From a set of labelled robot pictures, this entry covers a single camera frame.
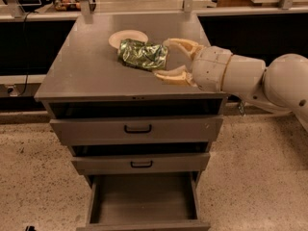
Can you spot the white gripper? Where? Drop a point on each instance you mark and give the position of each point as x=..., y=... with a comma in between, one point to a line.
x=210, y=68

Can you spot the crushed green can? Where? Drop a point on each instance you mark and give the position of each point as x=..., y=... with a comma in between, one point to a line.
x=142, y=55

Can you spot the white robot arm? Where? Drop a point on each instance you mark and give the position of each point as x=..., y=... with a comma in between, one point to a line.
x=279, y=87

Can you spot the top grey drawer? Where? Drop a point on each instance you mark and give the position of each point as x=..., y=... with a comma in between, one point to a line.
x=165, y=129

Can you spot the grey drawer cabinet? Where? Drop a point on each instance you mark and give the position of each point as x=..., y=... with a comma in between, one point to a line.
x=86, y=80

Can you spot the middle grey drawer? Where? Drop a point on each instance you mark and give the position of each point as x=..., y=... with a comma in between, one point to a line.
x=178, y=162

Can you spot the bottom grey open drawer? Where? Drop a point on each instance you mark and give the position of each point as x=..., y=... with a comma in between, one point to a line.
x=144, y=202

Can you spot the white paper bowl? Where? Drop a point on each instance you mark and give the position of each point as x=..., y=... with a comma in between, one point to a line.
x=116, y=38

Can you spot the metal bracket under rail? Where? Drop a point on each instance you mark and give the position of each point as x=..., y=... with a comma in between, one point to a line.
x=241, y=108

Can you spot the black top drawer handle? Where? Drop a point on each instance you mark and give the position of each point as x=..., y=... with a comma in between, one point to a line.
x=137, y=130

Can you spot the black drawer handle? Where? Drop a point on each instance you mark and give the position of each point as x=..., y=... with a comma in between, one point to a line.
x=145, y=164
x=137, y=130

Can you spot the black middle drawer handle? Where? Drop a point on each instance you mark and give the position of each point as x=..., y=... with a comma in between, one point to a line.
x=145, y=164

